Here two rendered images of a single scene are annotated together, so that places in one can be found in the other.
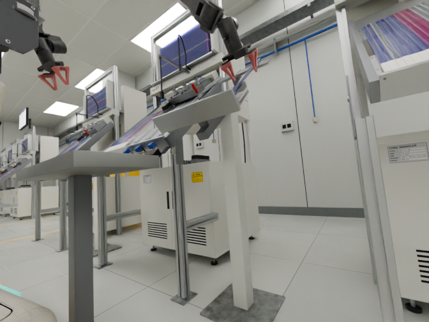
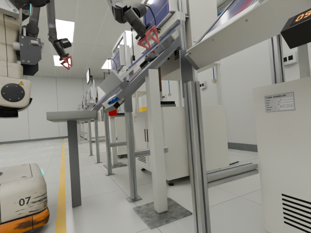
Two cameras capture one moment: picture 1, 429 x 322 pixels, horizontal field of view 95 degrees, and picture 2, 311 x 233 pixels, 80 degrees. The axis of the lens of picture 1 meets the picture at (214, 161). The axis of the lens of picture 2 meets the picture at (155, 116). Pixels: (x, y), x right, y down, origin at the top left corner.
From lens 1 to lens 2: 60 cm
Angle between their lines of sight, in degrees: 29
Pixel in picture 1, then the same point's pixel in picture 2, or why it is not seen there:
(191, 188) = not seen: hidden behind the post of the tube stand
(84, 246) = (74, 158)
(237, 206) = (153, 142)
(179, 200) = (128, 136)
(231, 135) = (149, 91)
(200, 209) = not seen: hidden behind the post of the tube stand
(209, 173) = (163, 116)
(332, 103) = not seen: outside the picture
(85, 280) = (75, 175)
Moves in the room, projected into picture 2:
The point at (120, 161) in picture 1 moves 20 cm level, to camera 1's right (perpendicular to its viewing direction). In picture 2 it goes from (71, 115) to (99, 112)
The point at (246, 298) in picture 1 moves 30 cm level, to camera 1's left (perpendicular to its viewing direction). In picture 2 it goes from (158, 205) to (116, 198)
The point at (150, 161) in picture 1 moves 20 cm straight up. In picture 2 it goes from (90, 114) to (88, 77)
